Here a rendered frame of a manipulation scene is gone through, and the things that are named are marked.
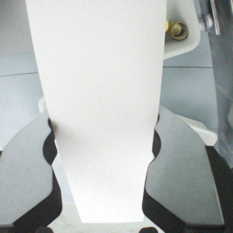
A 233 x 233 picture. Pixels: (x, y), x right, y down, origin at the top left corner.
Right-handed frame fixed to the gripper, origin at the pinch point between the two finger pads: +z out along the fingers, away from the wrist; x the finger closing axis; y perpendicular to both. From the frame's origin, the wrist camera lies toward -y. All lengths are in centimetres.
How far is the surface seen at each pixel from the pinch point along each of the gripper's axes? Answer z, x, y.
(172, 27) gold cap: 28.1, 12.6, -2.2
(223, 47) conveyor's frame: 26.6, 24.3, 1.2
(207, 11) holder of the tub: 30.7, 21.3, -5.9
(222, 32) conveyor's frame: 26.4, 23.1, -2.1
